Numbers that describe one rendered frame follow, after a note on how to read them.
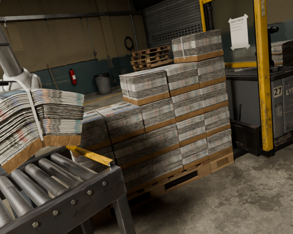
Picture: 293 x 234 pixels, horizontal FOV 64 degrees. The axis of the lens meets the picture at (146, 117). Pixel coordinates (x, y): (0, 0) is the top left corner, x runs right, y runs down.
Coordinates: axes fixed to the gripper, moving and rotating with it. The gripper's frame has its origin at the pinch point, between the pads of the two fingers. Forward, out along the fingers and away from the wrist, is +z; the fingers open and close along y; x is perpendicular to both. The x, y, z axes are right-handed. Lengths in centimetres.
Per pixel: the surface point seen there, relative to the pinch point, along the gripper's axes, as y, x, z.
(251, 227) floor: 119, 49, 106
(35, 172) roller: 48.9, -2.3, 0.1
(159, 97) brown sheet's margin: 35, -25, 106
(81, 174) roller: 48, 19, 12
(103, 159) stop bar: 44, 23, 21
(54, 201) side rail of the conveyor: 48, 30, -4
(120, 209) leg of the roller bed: 63, 33, 20
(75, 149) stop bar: 45.1, -3.3, 20.7
